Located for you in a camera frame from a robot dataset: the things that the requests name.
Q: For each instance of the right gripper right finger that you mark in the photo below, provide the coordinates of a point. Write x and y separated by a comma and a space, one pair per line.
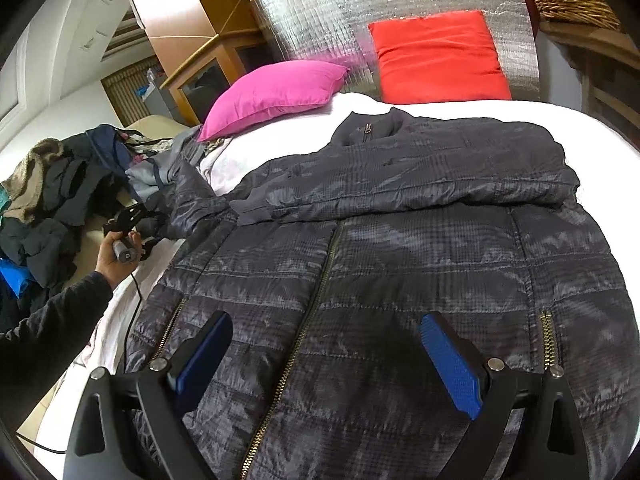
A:
549, 444

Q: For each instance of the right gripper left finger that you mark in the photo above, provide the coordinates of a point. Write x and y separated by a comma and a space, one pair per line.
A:
103, 444

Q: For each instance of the black quilted jacket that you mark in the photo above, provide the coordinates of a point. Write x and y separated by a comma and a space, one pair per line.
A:
400, 284

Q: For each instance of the person's left forearm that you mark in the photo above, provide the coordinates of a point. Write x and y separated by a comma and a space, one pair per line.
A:
36, 352

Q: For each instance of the pile of dark clothes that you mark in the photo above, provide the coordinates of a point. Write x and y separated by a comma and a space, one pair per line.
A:
55, 199

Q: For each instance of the person's left hand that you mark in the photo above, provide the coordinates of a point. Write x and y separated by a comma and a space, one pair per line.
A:
109, 266

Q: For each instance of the grey folded garment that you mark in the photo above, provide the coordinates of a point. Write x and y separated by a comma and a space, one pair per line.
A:
155, 172

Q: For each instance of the magenta pillow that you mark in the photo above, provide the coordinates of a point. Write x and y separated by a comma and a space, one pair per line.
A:
270, 92

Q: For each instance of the wooden cabinet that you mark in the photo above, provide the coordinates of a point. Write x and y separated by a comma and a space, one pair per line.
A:
204, 46

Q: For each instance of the white bedspread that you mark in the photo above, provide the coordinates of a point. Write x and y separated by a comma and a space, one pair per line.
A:
550, 120

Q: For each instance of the red pillow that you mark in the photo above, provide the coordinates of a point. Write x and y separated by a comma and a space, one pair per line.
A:
443, 57

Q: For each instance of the wooden side table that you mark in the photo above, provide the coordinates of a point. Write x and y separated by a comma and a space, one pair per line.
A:
608, 65

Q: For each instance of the wicker basket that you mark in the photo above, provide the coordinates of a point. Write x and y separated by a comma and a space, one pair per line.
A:
597, 13

